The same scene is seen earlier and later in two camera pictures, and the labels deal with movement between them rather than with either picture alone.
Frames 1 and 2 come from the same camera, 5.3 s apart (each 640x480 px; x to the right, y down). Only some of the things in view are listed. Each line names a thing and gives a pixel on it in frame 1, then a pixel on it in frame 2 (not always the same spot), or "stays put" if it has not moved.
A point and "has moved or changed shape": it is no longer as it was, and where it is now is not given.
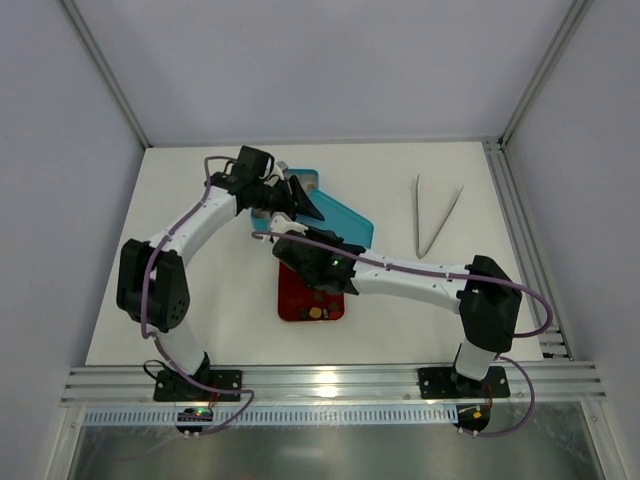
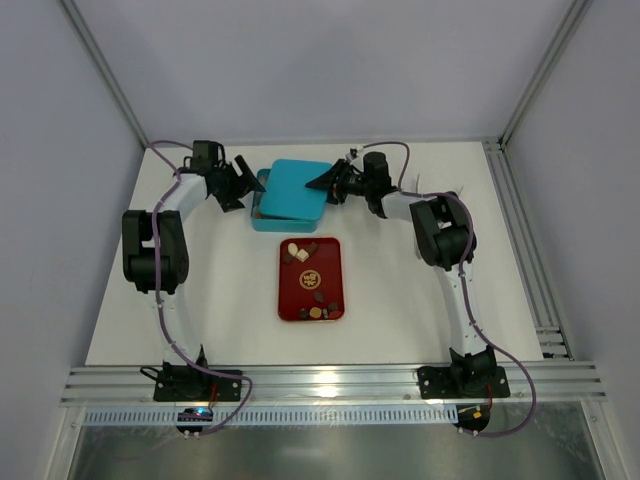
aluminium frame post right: (564, 33) stays put
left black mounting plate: (171, 386) stays put
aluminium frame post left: (106, 71) stays put
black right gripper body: (285, 245) -> (339, 181)
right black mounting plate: (449, 383) stays put
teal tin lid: (352, 227) has moved or changed shape
